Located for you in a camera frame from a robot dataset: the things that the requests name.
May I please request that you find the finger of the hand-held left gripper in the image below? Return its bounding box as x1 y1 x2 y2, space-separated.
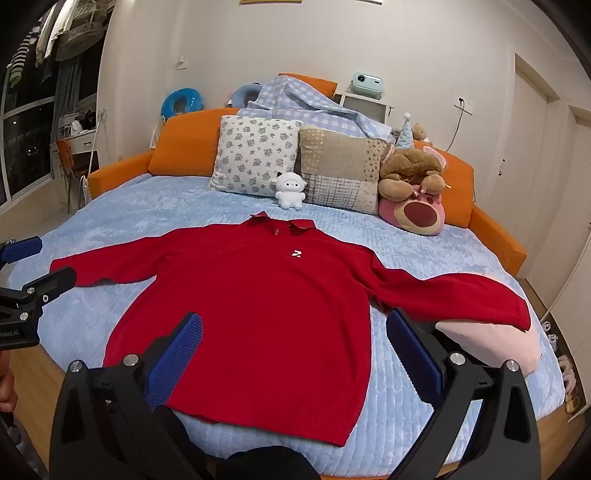
0 236 43 268
18 267 78 306

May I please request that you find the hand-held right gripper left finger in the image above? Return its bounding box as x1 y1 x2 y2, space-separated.
49 312 206 480

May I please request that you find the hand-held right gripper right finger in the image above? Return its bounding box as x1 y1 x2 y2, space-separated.
385 308 542 480

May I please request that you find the red sweater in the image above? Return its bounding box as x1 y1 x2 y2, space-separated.
49 211 532 448

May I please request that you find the person's left hand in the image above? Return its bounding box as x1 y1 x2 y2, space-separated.
0 369 18 413

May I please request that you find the pink garment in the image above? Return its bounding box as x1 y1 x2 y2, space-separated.
434 318 542 376

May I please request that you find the orange chair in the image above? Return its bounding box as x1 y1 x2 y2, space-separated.
56 140 77 214

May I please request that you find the large window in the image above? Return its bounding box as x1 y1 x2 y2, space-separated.
0 28 100 208

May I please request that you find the white desk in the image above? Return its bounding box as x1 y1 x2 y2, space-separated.
54 121 103 155

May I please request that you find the black garment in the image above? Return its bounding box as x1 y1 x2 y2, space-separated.
152 404 402 480

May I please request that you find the pink bear plush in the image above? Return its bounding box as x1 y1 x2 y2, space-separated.
379 185 446 237

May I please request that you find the light blue quilted blanket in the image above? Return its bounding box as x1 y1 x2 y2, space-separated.
9 173 566 464

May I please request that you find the pink fluffy slipper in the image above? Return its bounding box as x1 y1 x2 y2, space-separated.
558 354 579 393

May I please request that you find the grey curtain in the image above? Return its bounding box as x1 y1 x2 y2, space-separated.
50 55 84 181

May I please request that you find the striped hanging garment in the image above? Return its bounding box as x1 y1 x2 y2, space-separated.
7 25 44 88

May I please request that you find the brown teddy bear plush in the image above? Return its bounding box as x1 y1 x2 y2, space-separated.
379 147 448 198

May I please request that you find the white plush sheep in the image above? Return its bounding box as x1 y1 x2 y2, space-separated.
274 172 307 210

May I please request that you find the beige patchwork pillow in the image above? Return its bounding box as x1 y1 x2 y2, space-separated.
299 126 392 215

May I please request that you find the white door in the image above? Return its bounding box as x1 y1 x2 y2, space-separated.
480 53 561 278
531 106 591 324

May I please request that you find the floral print pillow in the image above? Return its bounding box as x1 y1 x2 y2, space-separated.
209 115 305 198

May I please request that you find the blue party hat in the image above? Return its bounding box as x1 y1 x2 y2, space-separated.
396 112 416 151

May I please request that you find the white hanging drying rack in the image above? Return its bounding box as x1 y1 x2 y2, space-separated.
54 0 114 61

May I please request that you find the white stand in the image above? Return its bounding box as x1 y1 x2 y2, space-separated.
333 91 395 125

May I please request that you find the grey-blue neck pillow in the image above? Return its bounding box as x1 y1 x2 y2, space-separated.
229 83 262 109

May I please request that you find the mint green projector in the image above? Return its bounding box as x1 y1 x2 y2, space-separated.
347 72 385 101

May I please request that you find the blue checkered quilt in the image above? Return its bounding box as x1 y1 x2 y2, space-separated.
236 75 393 139

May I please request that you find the orange cushion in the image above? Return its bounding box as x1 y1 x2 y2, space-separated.
279 72 338 99

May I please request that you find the blue swim ring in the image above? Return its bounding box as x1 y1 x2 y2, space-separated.
160 88 205 121

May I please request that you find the black wall cable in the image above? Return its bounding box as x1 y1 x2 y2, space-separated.
445 103 474 152

